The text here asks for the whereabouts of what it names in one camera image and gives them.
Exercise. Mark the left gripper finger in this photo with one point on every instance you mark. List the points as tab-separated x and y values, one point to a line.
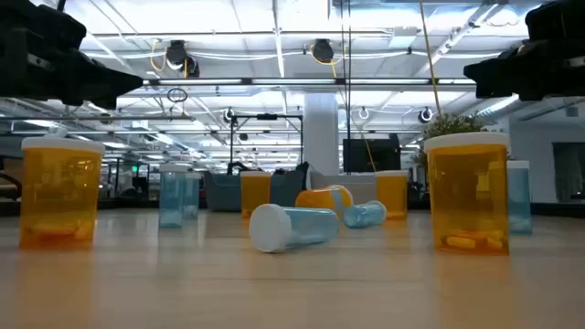
98	98
109	81

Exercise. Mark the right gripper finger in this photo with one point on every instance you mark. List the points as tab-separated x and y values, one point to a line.
498	92
496	71

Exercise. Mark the orange pill bottle white cap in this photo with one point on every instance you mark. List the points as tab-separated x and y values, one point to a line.
59	196
392	194
468	196
255	194
317	199

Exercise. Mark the blue pill bottle white cap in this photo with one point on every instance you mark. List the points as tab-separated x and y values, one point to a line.
521	196
194	196
292	228
173	201
365	215

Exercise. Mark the teal plastic bin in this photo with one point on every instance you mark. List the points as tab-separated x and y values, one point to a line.
221	192

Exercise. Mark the light grey plastic bin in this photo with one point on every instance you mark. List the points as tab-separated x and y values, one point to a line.
361	183

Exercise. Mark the long ceiling light bar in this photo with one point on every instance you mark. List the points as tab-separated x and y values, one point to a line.
201	81

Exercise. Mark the black monitor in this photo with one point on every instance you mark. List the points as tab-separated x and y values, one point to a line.
370	155

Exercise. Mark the white round column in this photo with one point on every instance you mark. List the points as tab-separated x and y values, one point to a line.
321	137

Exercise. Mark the silver ventilation duct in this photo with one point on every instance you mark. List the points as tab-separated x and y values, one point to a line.
500	105

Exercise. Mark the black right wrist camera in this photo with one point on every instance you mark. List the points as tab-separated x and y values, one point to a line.
557	20

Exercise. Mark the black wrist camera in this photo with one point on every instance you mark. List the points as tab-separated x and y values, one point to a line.
41	20
557	20

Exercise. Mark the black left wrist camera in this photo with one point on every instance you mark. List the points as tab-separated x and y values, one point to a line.
41	20

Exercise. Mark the black metal table frame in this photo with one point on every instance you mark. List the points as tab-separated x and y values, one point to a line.
137	205

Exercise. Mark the black metal stand frame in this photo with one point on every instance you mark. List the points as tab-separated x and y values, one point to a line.
266	116

